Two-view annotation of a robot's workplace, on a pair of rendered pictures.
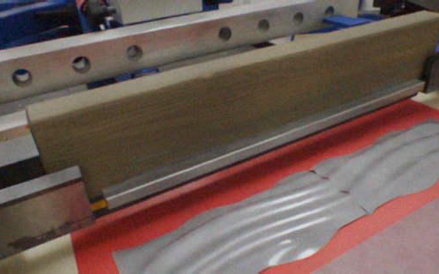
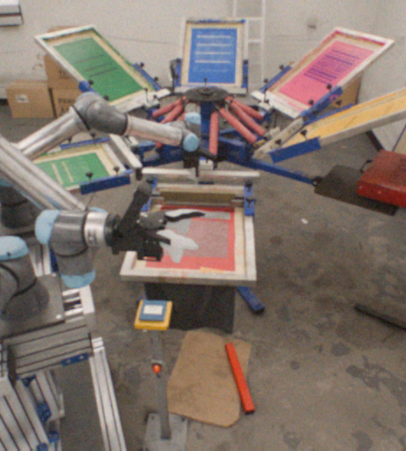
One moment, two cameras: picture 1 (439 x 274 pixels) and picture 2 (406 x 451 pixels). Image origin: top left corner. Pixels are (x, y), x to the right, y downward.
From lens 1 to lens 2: 195 cm
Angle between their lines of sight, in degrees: 26
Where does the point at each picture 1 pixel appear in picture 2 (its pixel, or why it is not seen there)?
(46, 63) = (170, 175)
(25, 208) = (157, 200)
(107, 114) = (168, 192)
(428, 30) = (230, 195)
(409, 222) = (199, 220)
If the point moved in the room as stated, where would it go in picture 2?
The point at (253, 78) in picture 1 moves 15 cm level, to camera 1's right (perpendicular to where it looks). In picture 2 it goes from (189, 194) to (214, 202)
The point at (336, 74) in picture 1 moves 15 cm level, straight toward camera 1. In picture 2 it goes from (206, 197) to (184, 206)
